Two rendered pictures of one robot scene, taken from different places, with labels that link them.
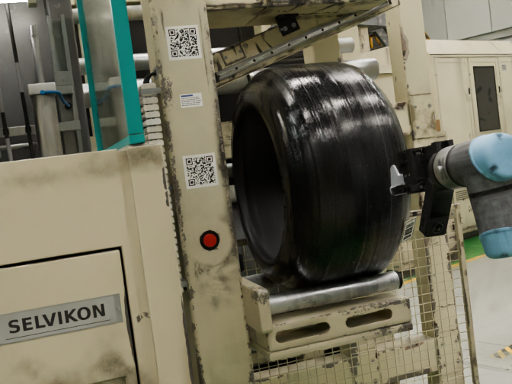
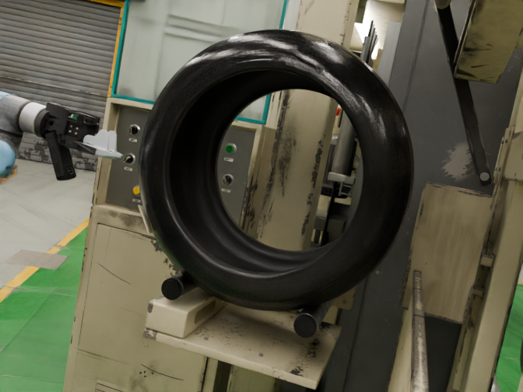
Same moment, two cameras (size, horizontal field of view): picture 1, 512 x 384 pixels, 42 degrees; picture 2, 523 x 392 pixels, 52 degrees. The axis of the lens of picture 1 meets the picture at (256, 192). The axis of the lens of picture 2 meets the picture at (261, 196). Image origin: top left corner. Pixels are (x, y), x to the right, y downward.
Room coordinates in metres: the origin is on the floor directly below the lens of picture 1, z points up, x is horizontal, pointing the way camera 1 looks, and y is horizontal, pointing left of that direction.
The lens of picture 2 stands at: (2.27, -1.14, 1.24)
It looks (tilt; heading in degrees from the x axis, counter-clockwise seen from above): 6 degrees down; 122
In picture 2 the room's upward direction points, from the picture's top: 11 degrees clockwise
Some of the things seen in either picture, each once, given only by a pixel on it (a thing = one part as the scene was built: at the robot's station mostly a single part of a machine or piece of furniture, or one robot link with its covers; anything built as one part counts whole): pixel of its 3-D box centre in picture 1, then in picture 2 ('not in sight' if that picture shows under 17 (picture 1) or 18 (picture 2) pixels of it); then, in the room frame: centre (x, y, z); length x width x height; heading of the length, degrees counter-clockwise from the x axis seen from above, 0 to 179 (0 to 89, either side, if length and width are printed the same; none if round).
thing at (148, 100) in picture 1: (162, 188); not in sight; (1.53, 0.21, 1.19); 0.05 x 0.04 x 0.48; 17
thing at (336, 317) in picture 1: (334, 320); (198, 299); (1.54, -0.14, 0.83); 0.36 x 0.09 x 0.06; 107
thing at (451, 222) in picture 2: not in sight; (443, 247); (1.97, 0.22, 1.05); 0.20 x 0.15 x 0.30; 107
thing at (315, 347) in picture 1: (312, 324); (252, 330); (1.67, -0.10, 0.80); 0.37 x 0.36 x 0.02; 17
